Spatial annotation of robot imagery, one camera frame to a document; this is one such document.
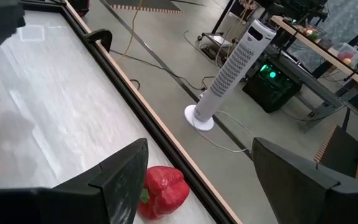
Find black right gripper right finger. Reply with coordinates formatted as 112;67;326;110
252;136;358;224

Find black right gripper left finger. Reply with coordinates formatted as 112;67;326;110
0;138;149;224

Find red bell pepper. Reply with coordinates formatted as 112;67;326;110
138;166;191;221

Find black mat orange striped edge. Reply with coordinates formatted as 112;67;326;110
104;0;183;15
314;124;358;187

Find black computer green lights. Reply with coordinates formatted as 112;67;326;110
242;60;303;113

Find black table clamp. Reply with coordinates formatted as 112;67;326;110
84;28;114;53

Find white tower fan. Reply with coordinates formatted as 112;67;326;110
184;19;278;132

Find wooden top work table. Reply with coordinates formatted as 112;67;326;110
270;14;358;131

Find white fan cable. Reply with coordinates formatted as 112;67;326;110
191;110;254;154

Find black table frame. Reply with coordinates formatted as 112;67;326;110
20;0;242;224

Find long black floor cable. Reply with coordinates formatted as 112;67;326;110
109;49;216;91

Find yellow floor cable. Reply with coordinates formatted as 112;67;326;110
116;0;144;62

